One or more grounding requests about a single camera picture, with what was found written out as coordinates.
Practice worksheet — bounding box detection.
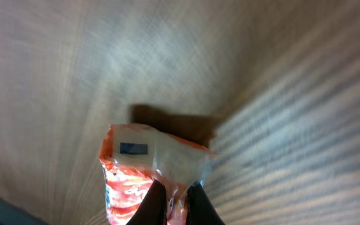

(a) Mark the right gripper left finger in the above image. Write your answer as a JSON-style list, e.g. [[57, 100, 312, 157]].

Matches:
[[127, 181, 167, 225]]

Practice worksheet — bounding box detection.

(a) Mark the orange red snack packet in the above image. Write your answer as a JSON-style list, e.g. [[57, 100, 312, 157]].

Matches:
[[99, 124, 214, 224]]

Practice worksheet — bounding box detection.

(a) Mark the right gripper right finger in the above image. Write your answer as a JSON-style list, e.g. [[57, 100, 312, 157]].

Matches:
[[186, 183, 225, 225]]

